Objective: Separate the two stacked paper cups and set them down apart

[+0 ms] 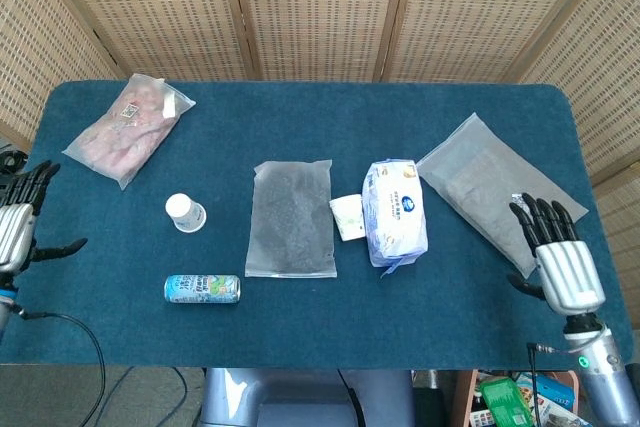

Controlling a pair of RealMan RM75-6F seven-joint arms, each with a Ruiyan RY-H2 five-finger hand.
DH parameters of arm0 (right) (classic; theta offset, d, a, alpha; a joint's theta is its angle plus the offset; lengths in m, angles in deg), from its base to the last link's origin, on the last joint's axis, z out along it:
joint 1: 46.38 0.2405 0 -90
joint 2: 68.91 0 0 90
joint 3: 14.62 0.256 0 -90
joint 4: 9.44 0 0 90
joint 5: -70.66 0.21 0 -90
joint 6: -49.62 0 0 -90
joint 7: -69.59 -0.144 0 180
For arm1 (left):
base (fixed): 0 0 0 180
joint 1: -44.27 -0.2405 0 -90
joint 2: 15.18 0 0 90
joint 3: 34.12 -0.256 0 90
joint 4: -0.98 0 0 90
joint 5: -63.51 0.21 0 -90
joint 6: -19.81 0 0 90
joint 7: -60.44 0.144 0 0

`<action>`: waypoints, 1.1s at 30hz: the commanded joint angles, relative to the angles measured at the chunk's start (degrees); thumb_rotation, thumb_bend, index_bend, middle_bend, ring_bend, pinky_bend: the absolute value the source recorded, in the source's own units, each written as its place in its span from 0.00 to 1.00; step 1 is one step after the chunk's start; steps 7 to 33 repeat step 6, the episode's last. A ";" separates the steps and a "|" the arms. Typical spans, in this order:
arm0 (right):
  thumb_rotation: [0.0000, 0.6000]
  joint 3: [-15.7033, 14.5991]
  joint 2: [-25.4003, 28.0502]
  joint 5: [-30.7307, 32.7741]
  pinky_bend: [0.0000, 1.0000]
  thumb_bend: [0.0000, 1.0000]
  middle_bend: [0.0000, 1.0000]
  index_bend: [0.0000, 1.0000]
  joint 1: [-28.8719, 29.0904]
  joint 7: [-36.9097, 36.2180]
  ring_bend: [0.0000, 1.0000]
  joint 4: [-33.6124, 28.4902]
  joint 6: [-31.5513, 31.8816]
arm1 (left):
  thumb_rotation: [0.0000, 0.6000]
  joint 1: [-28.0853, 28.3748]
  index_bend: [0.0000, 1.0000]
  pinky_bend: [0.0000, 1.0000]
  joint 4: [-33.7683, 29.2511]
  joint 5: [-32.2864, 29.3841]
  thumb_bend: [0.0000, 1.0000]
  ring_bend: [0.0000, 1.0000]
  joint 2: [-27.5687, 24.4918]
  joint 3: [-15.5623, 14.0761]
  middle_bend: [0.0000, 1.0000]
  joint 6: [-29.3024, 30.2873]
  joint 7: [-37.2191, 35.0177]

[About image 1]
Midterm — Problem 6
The white and blue tissue pack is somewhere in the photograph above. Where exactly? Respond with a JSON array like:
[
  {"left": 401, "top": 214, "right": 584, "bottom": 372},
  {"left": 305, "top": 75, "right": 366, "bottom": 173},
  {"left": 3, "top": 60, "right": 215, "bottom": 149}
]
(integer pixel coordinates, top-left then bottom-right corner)
[{"left": 360, "top": 158, "right": 430, "bottom": 279}]

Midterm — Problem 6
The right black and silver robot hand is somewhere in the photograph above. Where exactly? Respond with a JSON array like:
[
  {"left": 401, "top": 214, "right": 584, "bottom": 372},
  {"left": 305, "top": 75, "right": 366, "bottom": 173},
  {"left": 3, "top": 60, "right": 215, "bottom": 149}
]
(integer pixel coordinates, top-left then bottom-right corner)
[{"left": 506, "top": 191, "right": 607, "bottom": 316}]

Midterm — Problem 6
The dark floor cable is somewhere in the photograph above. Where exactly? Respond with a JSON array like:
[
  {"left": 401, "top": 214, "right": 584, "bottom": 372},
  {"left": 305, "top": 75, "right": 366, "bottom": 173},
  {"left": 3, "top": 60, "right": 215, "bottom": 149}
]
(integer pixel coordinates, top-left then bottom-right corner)
[{"left": 105, "top": 365, "right": 190, "bottom": 427}]

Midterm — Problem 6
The blue box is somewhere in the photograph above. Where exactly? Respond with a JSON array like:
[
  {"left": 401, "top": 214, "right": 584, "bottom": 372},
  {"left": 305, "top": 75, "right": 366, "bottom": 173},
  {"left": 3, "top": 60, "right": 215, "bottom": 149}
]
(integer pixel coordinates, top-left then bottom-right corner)
[{"left": 514, "top": 372, "right": 576, "bottom": 411}]

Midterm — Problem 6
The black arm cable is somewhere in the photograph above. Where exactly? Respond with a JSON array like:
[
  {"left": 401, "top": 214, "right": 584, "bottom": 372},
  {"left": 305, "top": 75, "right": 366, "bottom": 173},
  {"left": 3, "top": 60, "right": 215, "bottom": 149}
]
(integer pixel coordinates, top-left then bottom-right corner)
[
  {"left": 527, "top": 342, "right": 581, "bottom": 427},
  {"left": 14, "top": 309, "right": 107, "bottom": 427}
]

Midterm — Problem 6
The frosted bag with dark contents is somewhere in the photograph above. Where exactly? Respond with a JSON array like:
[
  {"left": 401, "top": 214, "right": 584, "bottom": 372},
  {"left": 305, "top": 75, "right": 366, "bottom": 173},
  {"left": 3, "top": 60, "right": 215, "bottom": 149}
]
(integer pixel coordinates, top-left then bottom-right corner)
[{"left": 244, "top": 158, "right": 339, "bottom": 279}]

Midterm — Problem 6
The blue felt table mat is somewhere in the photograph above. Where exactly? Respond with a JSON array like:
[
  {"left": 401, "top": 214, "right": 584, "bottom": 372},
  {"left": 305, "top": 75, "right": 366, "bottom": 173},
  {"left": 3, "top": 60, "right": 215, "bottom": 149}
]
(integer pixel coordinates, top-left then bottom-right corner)
[{"left": 0, "top": 79, "right": 632, "bottom": 372}]

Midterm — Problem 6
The wooden crate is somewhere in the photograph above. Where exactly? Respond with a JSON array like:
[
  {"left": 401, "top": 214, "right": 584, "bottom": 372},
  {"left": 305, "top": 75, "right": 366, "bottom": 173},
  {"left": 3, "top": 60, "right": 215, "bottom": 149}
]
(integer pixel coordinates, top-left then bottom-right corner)
[{"left": 452, "top": 369, "right": 584, "bottom": 427}]

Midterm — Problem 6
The light blue drink can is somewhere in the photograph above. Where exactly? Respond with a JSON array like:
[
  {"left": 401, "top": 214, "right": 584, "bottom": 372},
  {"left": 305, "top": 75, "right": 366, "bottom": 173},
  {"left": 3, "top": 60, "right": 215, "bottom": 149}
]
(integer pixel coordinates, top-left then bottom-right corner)
[{"left": 163, "top": 274, "right": 242, "bottom": 306}]

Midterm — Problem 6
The woven bamboo folding screen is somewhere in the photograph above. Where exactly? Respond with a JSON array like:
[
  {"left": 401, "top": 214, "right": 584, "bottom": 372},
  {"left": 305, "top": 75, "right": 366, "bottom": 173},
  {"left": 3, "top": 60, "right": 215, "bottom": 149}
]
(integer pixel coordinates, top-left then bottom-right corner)
[{"left": 0, "top": 0, "right": 640, "bottom": 253}]

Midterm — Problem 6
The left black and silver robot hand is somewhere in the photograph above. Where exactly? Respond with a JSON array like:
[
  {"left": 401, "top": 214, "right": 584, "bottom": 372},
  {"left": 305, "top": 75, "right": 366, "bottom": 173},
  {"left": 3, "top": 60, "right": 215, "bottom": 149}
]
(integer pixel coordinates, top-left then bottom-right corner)
[{"left": 0, "top": 160, "right": 89, "bottom": 276}]

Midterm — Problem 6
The printed cardboard box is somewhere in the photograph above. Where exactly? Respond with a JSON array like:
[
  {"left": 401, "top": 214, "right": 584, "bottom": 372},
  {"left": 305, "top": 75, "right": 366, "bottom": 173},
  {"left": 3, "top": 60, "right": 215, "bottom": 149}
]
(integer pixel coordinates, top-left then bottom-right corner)
[{"left": 530, "top": 396, "right": 591, "bottom": 427}]

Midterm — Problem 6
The green box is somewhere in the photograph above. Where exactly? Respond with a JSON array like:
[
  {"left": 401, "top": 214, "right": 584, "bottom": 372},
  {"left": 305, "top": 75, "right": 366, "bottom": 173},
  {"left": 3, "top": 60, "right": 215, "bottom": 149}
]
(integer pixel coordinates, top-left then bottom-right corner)
[{"left": 478, "top": 377, "right": 535, "bottom": 427}]

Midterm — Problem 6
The frosted bag with grey contents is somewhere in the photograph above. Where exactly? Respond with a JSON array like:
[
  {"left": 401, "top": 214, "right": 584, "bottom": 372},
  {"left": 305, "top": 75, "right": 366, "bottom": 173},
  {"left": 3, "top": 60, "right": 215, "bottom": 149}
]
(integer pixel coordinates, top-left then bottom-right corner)
[{"left": 416, "top": 111, "right": 590, "bottom": 279}]

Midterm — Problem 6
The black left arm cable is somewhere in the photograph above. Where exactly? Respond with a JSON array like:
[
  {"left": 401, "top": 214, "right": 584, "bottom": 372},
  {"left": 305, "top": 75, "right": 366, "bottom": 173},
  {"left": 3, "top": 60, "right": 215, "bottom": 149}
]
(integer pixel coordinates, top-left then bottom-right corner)
[{"left": 14, "top": 309, "right": 107, "bottom": 427}]

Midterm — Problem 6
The frosted bag with pink contents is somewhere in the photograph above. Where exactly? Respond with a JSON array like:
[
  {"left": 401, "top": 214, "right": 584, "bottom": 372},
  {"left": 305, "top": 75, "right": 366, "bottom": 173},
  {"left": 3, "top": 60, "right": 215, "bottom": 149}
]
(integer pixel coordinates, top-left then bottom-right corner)
[{"left": 61, "top": 72, "right": 197, "bottom": 191}]

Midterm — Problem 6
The white paper cup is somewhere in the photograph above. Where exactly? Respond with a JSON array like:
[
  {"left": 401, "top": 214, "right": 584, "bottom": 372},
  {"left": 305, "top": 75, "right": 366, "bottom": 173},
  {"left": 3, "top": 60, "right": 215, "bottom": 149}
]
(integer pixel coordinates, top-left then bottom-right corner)
[
  {"left": 328, "top": 193, "right": 366, "bottom": 242},
  {"left": 164, "top": 193, "right": 208, "bottom": 234}
]

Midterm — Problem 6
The silver-blue robot torso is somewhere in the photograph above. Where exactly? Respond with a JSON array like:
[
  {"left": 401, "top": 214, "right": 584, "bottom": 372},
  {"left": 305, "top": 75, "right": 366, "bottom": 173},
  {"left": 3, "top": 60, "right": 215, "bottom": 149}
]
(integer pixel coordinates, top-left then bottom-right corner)
[{"left": 199, "top": 368, "right": 416, "bottom": 427}]

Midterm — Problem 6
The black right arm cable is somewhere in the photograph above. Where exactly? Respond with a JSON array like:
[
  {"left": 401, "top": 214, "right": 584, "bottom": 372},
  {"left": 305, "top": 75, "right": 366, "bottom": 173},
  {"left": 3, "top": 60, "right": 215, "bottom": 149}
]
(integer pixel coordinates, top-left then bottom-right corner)
[{"left": 527, "top": 342, "right": 581, "bottom": 427}]

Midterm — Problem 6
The black equipment pile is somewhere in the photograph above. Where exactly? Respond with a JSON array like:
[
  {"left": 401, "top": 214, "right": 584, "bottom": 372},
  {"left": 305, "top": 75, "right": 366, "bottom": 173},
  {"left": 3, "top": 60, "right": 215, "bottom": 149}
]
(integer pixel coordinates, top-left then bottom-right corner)
[{"left": 0, "top": 144, "right": 29, "bottom": 183}]

